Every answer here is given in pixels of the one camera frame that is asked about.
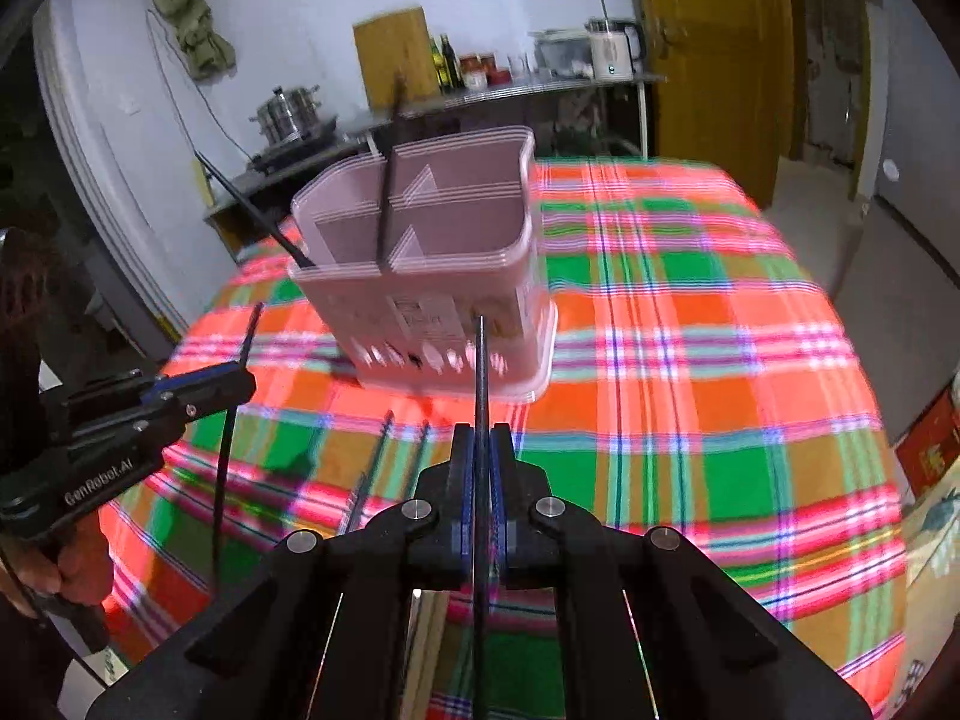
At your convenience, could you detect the person's left hand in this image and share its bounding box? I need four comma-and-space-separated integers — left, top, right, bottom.
11, 514, 113, 620

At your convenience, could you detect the black induction cooker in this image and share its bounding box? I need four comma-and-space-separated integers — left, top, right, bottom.
247, 135, 338, 173

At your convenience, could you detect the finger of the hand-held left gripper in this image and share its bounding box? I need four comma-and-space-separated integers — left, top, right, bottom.
67, 388, 256, 466
45, 362, 256, 428

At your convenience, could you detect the black chopstick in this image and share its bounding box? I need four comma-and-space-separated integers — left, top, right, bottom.
472, 313, 492, 720
405, 420, 432, 496
375, 73, 407, 271
346, 409, 396, 537
195, 151, 317, 269
210, 302, 263, 597

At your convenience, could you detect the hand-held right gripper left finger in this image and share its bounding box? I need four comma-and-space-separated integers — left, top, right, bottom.
86, 424, 477, 720

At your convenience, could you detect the green hanging cloth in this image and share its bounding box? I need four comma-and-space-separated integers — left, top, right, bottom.
141, 0, 237, 82

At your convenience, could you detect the wooden cutting board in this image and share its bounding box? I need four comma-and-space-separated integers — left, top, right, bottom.
352, 6, 440, 113

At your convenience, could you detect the yellow wooden door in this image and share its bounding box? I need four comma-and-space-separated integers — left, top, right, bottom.
630, 0, 796, 203

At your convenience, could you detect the pink plastic utensil basket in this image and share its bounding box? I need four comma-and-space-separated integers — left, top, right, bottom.
289, 126, 560, 402

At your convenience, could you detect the black wall cable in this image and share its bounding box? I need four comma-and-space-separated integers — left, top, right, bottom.
146, 11, 256, 160

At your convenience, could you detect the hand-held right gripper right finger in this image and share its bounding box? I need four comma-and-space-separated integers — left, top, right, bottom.
491, 424, 875, 720

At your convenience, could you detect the steel cooking pot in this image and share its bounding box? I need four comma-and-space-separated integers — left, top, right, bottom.
250, 85, 323, 145

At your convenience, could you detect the white electric kettle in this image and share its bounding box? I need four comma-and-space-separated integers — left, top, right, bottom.
585, 17, 647, 81

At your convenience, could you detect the clear plastic container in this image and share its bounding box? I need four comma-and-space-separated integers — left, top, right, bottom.
534, 30, 593, 77

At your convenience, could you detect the plaid tablecloth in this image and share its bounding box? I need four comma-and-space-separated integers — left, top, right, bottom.
101, 154, 912, 720

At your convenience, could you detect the red cardboard box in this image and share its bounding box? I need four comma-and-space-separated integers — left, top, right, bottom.
896, 390, 960, 502

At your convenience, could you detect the person's left forearm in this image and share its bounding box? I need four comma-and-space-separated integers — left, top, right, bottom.
0, 600, 83, 720

